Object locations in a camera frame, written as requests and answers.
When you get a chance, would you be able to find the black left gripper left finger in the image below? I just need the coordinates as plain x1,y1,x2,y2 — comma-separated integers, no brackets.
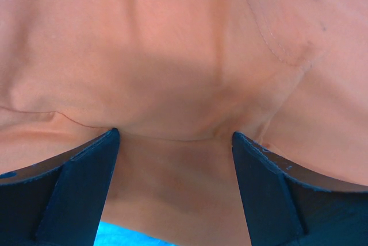
1,129,120,245

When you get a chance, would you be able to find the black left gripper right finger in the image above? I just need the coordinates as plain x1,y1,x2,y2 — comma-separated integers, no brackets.
232,133,367,246

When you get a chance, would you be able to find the orange t shirt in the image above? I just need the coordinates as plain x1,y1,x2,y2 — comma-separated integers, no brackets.
1,0,367,245

